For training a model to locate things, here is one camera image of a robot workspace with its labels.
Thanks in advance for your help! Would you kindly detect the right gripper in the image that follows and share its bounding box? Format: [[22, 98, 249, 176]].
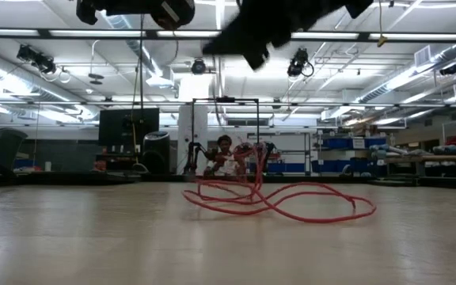
[[202, 0, 348, 71]]

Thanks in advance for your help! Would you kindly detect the black wire spool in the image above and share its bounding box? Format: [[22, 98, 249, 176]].
[[150, 0, 196, 31]]

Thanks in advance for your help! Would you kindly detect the red wire cord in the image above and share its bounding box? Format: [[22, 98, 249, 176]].
[[182, 141, 378, 225]]

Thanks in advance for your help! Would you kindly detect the black overhead light beam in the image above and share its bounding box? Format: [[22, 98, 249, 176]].
[[0, 26, 456, 41]]

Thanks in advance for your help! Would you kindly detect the person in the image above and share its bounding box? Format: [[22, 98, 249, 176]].
[[203, 134, 249, 177]]

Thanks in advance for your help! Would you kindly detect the black monitor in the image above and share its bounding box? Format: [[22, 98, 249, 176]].
[[98, 107, 161, 146]]

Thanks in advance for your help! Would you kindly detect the yellow hanging tag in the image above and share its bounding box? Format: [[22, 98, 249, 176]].
[[377, 0, 388, 48]]

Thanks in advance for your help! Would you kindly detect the shelf with blue bins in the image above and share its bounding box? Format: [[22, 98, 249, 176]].
[[310, 132, 388, 176]]

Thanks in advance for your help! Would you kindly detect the blue grey office chair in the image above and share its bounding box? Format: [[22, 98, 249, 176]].
[[0, 127, 29, 179]]

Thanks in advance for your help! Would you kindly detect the wooden workbench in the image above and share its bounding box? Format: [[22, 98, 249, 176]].
[[386, 152, 456, 178]]

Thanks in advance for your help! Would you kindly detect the black overhead camera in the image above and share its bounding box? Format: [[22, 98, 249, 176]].
[[16, 43, 58, 75], [190, 58, 207, 76], [286, 47, 315, 78]]

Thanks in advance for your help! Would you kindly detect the black gantry frame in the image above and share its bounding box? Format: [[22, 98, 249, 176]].
[[190, 96, 261, 175]]

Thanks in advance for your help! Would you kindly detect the metal wire shelf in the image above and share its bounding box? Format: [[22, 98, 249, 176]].
[[245, 132, 312, 175]]

